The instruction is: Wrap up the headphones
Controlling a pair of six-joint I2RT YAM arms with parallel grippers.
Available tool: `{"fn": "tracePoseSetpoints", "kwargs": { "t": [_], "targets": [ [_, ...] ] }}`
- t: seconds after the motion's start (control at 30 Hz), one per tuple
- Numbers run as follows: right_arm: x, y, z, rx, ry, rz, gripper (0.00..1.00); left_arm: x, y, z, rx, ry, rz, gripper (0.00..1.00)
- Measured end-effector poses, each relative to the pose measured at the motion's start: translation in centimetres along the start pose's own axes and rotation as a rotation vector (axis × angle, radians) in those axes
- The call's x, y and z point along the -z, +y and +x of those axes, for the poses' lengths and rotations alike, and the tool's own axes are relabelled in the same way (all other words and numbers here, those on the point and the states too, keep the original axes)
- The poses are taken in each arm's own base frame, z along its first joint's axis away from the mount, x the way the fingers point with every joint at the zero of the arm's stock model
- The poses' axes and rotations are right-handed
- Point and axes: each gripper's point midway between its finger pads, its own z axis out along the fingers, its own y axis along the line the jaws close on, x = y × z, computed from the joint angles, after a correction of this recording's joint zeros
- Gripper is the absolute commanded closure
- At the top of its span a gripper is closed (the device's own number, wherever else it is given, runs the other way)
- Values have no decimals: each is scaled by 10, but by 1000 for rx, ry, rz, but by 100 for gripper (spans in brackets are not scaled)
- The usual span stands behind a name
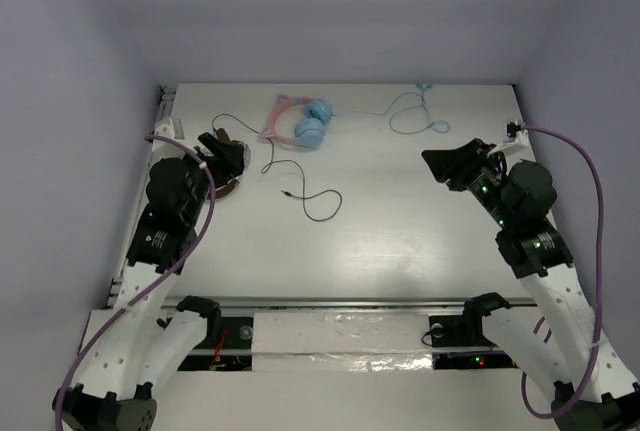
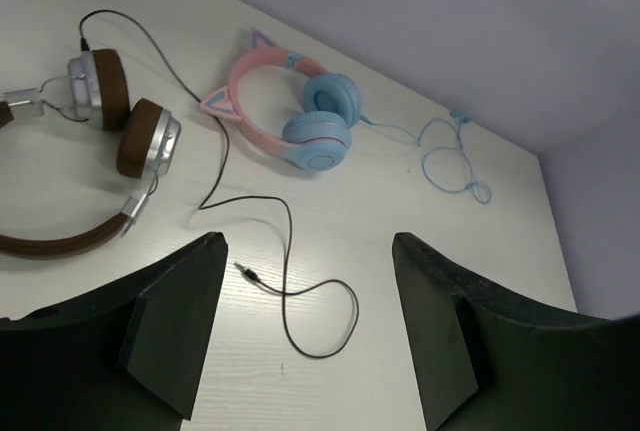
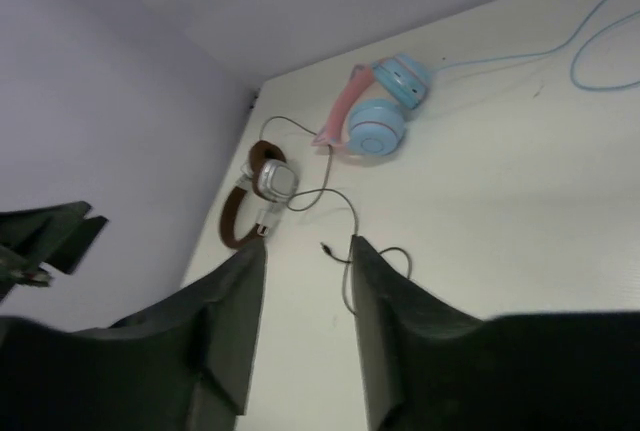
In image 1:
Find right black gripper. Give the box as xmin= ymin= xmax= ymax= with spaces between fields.
xmin=421 ymin=138 xmax=516 ymax=229

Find brown silver headphones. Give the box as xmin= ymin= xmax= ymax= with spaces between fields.
xmin=213 ymin=128 xmax=251 ymax=199

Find black headphone cable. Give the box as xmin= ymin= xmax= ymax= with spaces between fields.
xmin=210 ymin=114 xmax=344 ymax=223

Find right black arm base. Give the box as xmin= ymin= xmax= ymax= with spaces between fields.
xmin=421 ymin=292 xmax=515 ymax=370

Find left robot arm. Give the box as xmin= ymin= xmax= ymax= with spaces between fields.
xmin=52 ymin=131 xmax=249 ymax=430

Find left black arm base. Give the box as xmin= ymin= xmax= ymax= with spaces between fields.
xmin=176 ymin=296 xmax=254 ymax=371

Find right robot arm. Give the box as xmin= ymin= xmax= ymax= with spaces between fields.
xmin=421 ymin=139 xmax=639 ymax=430

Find pink blue cat headphones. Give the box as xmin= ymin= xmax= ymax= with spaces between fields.
xmin=258 ymin=95 xmax=334 ymax=149

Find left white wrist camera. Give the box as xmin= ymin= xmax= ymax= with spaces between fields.
xmin=152 ymin=117 xmax=185 ymax=158

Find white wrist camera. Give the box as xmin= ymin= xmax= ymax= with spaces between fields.
xmin=487 ymin=120 xmax=530 ymax=157
xmin=152 ymin=117 xmax=185 ymax=158

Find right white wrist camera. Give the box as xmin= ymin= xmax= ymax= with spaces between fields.
xmin=487 ymin=120 xmax=530 ymax=157

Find light blue headphone cable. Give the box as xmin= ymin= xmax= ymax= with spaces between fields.
xmin=333 ymin=82 xmax=451 ymax=135

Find left side table rail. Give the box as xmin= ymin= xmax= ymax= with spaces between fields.
xmin=103 ymin=86 xmax=177 ymax=309

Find aluminium mounting rail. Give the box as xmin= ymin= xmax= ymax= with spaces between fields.
xmin=107 ymin=295 xmax=539 ymax=311

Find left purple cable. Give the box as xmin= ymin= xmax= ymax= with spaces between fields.
xmin=53 ymin=133 xmax=217 ymax=431

